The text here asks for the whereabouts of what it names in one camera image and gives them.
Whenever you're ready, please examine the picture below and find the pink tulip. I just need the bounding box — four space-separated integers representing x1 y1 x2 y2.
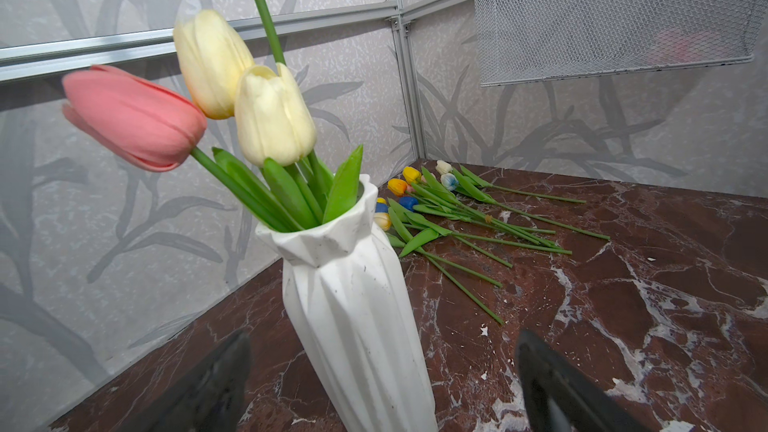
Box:
62 66 301 232

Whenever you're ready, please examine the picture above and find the pale yellow tulip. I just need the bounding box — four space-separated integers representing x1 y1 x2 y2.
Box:
172 8 325 229

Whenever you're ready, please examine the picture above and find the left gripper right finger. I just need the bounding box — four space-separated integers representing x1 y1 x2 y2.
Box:
516 329 647 431

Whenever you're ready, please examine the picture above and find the aluminium frame crossbar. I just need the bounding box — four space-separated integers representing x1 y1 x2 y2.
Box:
1 0 397 83

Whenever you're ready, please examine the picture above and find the pale blue white tulip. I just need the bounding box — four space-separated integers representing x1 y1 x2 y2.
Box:
440 173 611 241

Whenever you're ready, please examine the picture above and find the white ribbed ceramic vase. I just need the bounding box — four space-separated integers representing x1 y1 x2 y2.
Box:
255 174 438 431

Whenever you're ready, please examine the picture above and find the orange yellow tulip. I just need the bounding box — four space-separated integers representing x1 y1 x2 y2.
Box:
387 178 513 268

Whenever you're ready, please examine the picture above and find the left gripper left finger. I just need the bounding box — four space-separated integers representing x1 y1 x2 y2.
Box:
120 330 251 431

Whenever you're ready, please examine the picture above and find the tall cream tulip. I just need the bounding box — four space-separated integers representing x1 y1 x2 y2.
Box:
255 0 364 231

